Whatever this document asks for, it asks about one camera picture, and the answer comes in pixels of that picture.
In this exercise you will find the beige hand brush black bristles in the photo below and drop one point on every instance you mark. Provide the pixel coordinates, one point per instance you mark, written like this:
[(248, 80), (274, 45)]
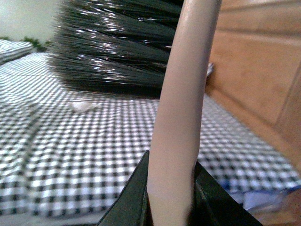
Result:
[(149, 51)]

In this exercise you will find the crumpled white paper trash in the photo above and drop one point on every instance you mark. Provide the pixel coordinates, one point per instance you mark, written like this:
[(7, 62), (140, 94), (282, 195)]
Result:
[(82, 107)]

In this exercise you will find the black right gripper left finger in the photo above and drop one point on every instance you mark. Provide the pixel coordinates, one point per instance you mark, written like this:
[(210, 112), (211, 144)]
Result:
[(131, 207)]

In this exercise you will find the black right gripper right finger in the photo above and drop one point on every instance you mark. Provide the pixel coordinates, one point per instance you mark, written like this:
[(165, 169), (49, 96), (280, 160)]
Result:
[(213, 206)]

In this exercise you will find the small gingham bed sheet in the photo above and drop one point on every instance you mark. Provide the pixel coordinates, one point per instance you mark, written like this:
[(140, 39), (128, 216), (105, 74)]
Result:
[(55, 161)]

